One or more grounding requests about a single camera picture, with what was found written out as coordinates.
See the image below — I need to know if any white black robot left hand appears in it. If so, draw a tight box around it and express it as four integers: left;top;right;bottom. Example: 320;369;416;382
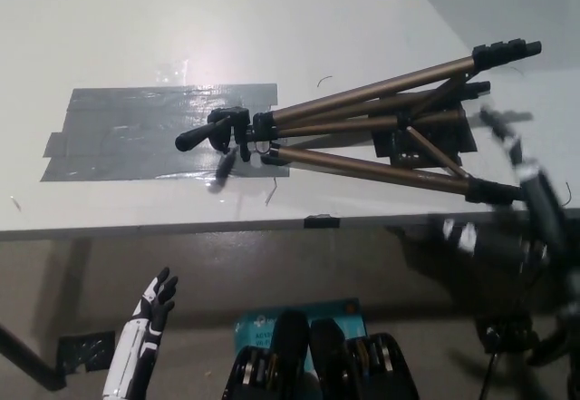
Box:
101;267;179;400

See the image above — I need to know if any clear tape piece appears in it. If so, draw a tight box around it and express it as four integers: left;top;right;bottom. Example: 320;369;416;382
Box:
156;59;189;84

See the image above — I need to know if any black stand base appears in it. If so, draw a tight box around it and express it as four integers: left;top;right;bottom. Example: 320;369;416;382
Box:
473;313;580;369

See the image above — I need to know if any large black tape patch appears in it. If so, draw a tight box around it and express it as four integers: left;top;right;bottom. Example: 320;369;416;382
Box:
369;100;478;170

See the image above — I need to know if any thin black cable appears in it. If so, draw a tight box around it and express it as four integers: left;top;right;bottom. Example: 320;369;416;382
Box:
484;349;502;400

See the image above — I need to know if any small black tape strip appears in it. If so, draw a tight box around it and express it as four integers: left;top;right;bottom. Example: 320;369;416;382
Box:
303;212;341;230

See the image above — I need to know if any teal cardboard router box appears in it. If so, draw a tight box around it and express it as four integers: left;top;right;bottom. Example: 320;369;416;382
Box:
234;298;368;370

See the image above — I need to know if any black metal table leg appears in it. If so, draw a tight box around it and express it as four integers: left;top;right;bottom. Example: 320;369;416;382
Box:
0;322;69;385

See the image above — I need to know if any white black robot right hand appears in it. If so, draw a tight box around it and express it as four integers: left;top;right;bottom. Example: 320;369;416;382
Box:
441;107;571;275

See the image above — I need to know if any grey duct tape patch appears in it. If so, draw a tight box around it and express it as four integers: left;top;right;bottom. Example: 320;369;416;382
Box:
39;83;291;184

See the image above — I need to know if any crinkled black floor tape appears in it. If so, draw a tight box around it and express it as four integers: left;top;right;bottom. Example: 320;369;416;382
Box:
57;329;117;373

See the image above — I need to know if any bronze and black camera tripod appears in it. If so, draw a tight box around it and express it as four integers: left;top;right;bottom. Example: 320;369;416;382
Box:
175;40;544;205

